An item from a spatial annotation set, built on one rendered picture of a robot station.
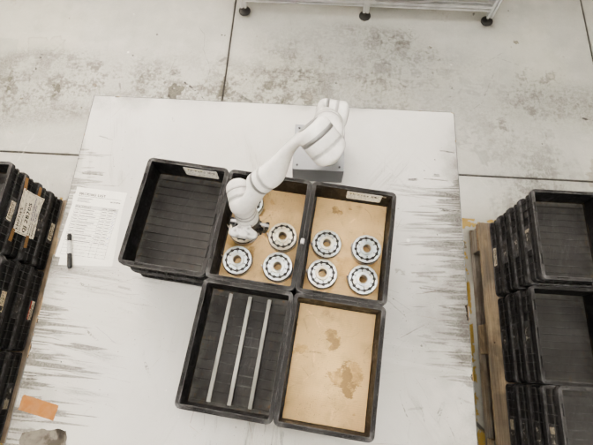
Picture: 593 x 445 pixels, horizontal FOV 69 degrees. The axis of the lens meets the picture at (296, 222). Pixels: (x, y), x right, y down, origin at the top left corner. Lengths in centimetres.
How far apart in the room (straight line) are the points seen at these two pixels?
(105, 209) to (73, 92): 145
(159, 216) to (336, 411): 92
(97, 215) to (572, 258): 202
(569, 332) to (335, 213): 120
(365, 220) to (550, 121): 182
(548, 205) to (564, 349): 63
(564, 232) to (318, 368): 130
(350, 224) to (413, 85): 159
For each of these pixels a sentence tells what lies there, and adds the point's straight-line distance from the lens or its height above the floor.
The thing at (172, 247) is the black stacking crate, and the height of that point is 83.
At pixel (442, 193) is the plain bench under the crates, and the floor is 70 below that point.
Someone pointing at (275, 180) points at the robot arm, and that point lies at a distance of 112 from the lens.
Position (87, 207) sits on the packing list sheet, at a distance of 193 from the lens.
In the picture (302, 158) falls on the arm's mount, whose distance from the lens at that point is 171.
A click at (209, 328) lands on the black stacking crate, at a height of 83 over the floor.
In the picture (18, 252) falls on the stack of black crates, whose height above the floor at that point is 38.
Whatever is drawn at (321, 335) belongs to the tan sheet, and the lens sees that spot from 149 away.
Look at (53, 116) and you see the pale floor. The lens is 317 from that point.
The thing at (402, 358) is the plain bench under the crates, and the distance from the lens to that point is 166.
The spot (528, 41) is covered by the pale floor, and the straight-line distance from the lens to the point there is 348.
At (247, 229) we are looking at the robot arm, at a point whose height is 103.
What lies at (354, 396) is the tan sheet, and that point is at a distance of 150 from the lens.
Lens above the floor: 232
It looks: 71 degrees down
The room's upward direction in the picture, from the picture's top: 1 degrees counter-clockwise
